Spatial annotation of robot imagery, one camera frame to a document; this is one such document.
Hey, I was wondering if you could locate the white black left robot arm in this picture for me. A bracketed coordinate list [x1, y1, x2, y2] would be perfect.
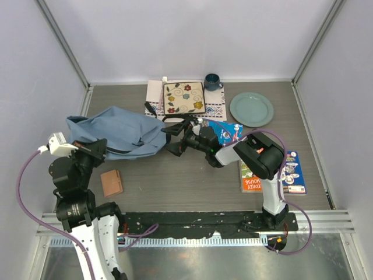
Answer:
[48, 134, 127, 279]

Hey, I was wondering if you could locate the orange treehouse paperback book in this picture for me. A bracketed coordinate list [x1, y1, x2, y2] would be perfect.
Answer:
[239, 160, 262, 193]

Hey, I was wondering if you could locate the dark blue ceramic mug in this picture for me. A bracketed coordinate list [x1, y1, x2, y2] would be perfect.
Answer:
[204, 73, 224, 92]

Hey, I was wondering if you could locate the round teal ceramic plate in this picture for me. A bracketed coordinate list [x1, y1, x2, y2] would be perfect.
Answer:
[230, 92, 275, 128]

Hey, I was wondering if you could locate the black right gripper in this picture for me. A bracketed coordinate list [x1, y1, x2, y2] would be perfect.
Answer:
[161, 118, 209, 157]

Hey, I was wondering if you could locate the bright blue paperback book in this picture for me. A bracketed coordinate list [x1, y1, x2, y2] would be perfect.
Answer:
[201, 118, 243, 145]

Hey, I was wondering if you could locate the patterned white cloth placemat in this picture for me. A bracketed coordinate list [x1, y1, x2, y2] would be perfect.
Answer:
[145, 80, 227, 123]

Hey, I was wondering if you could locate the square floral ceramic plate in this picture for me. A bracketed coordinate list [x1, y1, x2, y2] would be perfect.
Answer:
[163, 82, 206, 116]

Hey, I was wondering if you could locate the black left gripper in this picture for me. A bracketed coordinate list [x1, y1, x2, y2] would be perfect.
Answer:
[66, 138, 106, 187]

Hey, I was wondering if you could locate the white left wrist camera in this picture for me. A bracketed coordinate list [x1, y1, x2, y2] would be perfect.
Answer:
[37, 132, 79, 157]

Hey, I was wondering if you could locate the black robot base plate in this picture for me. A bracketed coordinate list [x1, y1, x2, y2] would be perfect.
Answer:
[119, 211, 298, 239]

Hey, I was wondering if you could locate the white slotted cable duct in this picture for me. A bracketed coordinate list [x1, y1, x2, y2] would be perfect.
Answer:
[50, 232, 268, 248]

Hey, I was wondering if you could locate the tan leather wallet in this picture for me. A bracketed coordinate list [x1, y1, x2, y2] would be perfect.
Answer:
[100, 170, 123, 198]

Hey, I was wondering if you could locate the dark blue cartoon book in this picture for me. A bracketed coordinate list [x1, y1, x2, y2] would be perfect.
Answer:
[281, 150, 307, 195]

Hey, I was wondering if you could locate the light blue fabric backpack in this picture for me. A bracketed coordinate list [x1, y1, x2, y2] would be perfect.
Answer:
[66, 106, 171, 160]

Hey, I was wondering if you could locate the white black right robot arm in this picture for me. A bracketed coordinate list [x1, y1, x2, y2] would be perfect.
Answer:
[161, 117, 288, 230]

